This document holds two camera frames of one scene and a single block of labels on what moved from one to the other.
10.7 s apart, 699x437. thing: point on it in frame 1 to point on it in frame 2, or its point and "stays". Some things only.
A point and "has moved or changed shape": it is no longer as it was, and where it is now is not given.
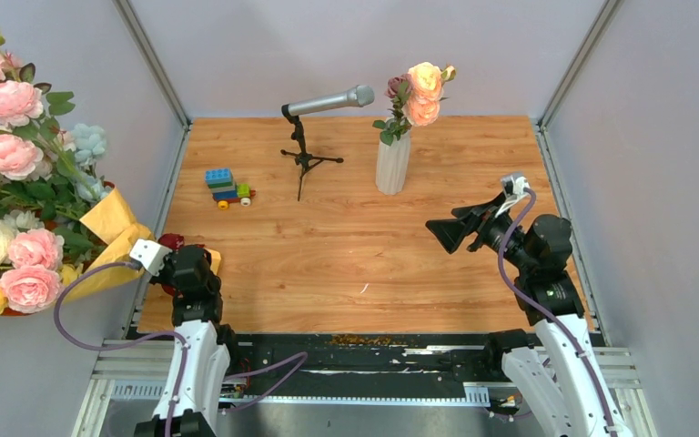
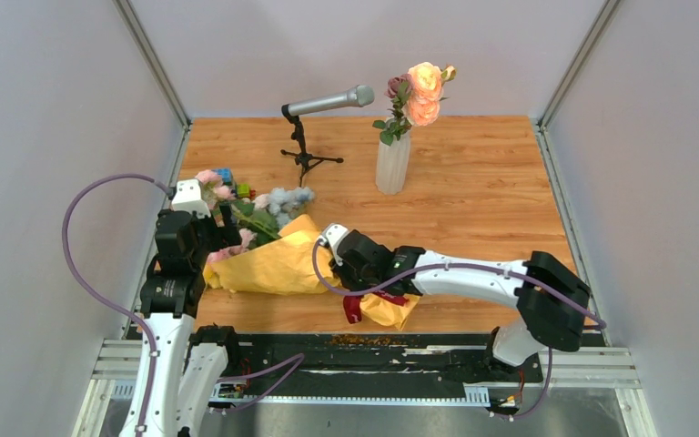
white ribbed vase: x=392 y=164 stays
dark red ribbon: x=176 y=241 has moved or changed shape
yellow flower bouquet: x=39 y=225 to x=296 y=261
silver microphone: x=358 y=96 stays
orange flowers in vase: x=415 y=99 stays
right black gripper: x=450 y=231 to x=343 y=271
